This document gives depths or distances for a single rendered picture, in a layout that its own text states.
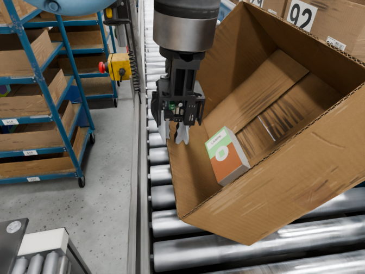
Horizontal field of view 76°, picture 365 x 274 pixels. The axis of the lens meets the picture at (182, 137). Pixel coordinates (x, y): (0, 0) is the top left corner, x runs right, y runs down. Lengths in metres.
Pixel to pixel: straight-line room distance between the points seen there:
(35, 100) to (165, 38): 1.00
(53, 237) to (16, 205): 1.19
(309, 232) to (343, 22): 0.56
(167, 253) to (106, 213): 1.01
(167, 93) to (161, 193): 0.24
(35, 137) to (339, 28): 1.35
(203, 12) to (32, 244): 0.48
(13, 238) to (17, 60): 0.82
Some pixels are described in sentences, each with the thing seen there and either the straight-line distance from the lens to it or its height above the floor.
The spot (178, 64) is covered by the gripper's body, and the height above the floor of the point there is 1.04.
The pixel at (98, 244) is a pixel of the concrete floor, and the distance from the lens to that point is 1.36.
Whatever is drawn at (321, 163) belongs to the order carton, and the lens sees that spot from 0.34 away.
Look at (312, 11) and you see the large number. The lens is 0.95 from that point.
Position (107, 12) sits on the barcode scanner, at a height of 1.03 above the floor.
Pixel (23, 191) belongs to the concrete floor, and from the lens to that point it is 1.76.
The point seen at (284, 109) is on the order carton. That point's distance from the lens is 0.55.
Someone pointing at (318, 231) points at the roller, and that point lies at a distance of 0.54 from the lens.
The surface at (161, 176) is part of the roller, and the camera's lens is 0.56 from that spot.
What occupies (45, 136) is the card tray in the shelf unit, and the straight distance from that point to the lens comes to 1.39.
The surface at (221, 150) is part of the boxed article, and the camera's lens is 0.54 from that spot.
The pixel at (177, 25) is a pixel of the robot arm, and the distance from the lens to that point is 0.33.
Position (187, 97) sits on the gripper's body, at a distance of 0.36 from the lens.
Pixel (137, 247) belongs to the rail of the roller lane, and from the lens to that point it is 0.49.
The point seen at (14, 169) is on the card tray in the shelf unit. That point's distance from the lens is 1.63.
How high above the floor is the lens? 1.17
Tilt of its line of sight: 40 degrees down
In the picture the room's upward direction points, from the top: straight up
